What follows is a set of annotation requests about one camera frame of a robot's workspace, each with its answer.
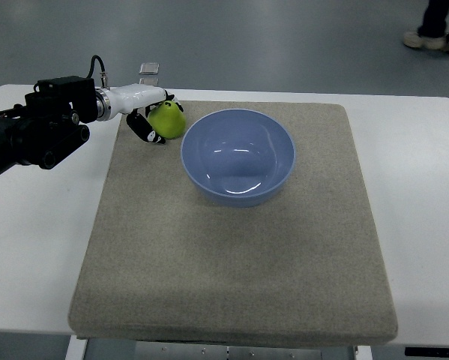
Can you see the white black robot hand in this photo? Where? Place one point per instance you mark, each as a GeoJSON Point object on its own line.
{"type": "Point", "coordinates": [136, 102]}

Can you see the green pear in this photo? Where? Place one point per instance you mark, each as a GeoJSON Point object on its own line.
{"type": "Point", "coordinates": [168, 120]}

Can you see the blue bowl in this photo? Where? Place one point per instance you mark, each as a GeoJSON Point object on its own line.
{"type": "Point", "coordinates": [238, 157]}

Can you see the lower metal floor plate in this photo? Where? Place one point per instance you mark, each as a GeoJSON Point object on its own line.
{"type": "Point", "coordinates": [149, 81]}

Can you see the metal floor plate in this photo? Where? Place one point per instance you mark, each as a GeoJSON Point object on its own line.
{"type": "Point", "coordinates": [149, 68]}
{"type": "Point", "coordinates": [149, 81]}

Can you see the upper metal floor plate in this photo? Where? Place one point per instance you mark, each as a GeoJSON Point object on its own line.
{"type": "Point", "coordinates": [149, 68]}

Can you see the beige fabric mat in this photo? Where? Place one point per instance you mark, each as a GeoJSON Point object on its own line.
{"type": "Point", "coordinates": [303, 269]}

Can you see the person's left shoe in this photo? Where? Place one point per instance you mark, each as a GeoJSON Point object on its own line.
{"type": "Point", "coordinates": [413, 40]}

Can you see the white table frame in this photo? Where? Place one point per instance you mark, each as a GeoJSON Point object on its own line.
{"type": "Point", "coordinates": [97, 349]}

